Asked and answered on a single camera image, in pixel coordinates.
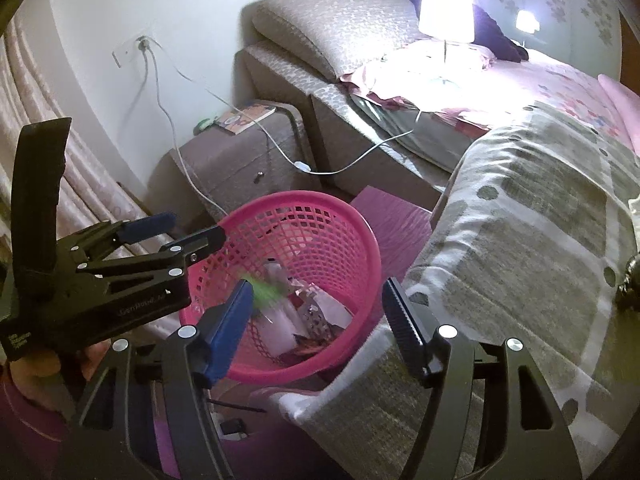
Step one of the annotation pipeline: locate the grey checked blanket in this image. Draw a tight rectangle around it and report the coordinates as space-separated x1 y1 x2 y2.
280 105 640 480

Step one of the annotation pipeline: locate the grey-green mattress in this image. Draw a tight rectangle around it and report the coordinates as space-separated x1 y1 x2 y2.
350 95 493 176

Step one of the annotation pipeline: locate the pink folded quilt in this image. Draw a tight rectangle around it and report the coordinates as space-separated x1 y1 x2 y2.
597 74 640 156

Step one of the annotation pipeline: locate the white floor cloth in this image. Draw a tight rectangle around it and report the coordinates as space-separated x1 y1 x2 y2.
250 385 333 421

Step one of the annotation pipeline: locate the white red paper wrapper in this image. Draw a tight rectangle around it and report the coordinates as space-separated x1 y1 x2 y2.
295 280 353 331

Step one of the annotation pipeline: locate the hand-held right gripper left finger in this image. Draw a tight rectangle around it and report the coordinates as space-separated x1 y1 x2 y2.
65 279 254 480

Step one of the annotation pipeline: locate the green wrapper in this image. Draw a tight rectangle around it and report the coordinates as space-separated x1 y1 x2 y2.
240 275 283 308

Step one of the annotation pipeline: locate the pink plastic mesh basket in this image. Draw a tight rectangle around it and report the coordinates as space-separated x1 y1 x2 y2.
179 190 382 386

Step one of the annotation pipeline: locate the floral sliding door wardrobe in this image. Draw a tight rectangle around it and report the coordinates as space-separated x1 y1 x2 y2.
452 0 623 91

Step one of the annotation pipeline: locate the colourful picture book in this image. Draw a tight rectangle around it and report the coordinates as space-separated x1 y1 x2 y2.
215 103 277 136

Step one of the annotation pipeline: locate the beige patterned curtain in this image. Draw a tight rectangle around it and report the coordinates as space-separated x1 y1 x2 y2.
0 10 146 261

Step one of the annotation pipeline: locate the brown wrapper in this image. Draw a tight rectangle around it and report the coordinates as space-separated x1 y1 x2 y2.
280 332 336 361

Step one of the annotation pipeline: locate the white wall socket plate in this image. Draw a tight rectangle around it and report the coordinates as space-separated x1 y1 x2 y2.
112 35 153 68

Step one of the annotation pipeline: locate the grey patterned headboard cushion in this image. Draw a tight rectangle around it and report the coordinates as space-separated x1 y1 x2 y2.
251 0 426 81

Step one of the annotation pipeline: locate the brown upholstered bed frame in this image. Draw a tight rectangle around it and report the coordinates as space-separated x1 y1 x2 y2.
235 42 461 196

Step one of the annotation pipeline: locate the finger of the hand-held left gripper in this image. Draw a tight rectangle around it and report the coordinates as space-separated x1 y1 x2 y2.
74 224 227 287
56 211 177 262

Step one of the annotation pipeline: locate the white shade table lamp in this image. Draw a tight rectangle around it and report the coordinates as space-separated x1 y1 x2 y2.
417 0 475 88

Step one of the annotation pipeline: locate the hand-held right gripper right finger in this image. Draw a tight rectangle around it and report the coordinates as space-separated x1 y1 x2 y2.
382 277 583 480

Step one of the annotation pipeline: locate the brown upholstered nightstand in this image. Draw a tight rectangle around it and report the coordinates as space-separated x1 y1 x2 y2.
170 101 313 231

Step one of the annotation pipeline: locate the white lamp cable with switch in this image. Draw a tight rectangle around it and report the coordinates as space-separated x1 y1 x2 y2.
145 40 451 176

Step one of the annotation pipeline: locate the grey charger cable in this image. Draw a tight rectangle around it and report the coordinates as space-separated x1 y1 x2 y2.
141 47 228 218

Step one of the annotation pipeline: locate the pink floral bed sheet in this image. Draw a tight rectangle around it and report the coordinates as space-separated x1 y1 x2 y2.
340 40 631 151

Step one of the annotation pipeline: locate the person's left hand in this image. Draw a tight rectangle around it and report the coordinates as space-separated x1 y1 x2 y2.
9 341 113 386

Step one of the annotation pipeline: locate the dark shiny wrapper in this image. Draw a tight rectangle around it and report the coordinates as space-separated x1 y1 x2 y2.
614 255 640 311

